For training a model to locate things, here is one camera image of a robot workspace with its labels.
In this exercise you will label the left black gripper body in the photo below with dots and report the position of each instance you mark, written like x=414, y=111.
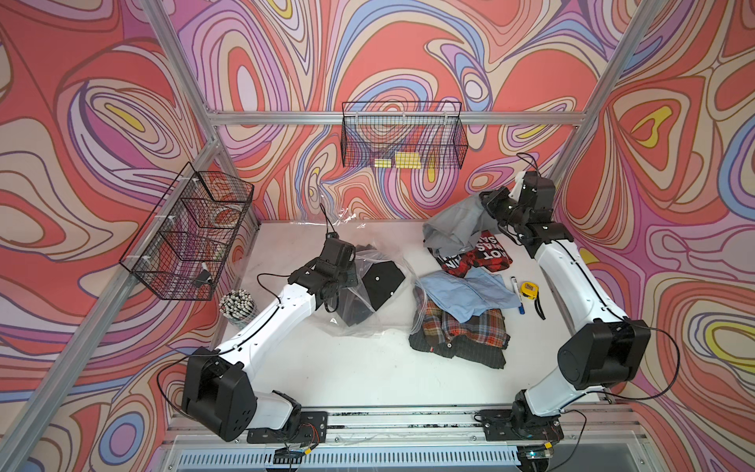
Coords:
x=346, y=278

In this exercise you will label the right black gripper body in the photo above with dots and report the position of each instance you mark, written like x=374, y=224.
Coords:
x=506, y=209

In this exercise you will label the black button shirt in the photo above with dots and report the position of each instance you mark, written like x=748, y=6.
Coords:
x=378, y=279

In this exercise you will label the red black buffalo plaid shirt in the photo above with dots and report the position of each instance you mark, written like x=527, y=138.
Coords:
x=487, y=254

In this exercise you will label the clear plastic vacuum bag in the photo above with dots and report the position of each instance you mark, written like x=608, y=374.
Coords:
x=397, y=314

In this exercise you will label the light blue shirt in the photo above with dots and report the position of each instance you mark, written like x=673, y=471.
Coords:
x=470, y=296

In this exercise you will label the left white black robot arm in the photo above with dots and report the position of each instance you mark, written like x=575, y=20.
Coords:
x=218, y=391

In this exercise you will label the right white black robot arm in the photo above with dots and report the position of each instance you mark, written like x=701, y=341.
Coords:
x=606, y=348

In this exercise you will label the yellow tape measure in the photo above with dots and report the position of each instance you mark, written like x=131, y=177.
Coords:
x=531, y=291

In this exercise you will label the blue white marker pen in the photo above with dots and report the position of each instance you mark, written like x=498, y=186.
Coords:
x=516, y=290

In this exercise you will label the bundle of white sticks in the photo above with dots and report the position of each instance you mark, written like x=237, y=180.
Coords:
x=238, y=307

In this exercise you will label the yellow sticky note blocks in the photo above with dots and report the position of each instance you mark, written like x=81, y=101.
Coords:
x=400, y=160

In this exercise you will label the black wire basket back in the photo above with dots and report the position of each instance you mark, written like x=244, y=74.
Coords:
x=371, y=129

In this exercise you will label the black wire basket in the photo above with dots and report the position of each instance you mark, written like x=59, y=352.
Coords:
x=371, y=129
x=180, y=252

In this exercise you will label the black wire basket left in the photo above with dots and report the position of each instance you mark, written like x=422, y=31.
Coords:
x=180, y=252

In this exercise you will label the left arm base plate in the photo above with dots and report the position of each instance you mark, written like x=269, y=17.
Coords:
x=304, y=428

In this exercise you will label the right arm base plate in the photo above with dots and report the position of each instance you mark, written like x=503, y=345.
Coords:
x=505, y=425

